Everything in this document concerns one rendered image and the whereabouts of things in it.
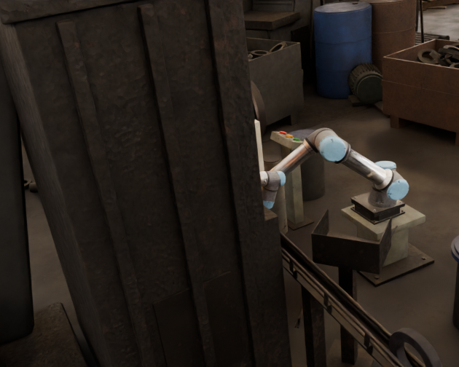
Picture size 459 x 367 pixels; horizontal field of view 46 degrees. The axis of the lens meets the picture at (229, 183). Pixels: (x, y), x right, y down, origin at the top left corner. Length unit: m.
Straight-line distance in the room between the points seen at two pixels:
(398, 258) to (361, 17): 3.06
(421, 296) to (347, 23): 3.30
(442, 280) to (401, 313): 0.36
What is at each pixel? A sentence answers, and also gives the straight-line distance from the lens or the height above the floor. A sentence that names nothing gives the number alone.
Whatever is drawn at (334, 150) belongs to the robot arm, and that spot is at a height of 0.81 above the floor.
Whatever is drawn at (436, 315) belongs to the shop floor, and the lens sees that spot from 2.90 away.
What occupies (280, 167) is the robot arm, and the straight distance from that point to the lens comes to 2.77.
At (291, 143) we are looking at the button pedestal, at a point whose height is 0.60.
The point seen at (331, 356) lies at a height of 0.01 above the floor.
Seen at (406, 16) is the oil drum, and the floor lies 0.72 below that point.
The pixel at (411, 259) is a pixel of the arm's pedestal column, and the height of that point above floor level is 0.02.
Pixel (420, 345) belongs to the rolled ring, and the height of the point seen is 0.72.
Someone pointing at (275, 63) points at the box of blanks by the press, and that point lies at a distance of 4.88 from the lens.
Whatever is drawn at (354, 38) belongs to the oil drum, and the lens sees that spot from 5.68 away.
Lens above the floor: 1.86
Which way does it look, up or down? 26 degrees down
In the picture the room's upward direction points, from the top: 8 degrees counter-clockwise
